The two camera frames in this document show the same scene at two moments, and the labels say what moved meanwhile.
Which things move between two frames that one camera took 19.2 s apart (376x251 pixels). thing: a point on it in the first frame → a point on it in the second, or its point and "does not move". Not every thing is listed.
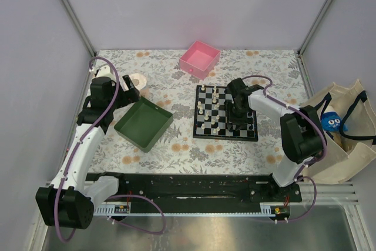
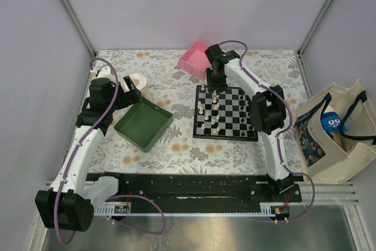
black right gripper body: x=235 y=115 → x=215 y=82
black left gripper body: x=127 y=97 does not move
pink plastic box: x=200 y=60 does not move
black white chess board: x=210 y=118 does not move
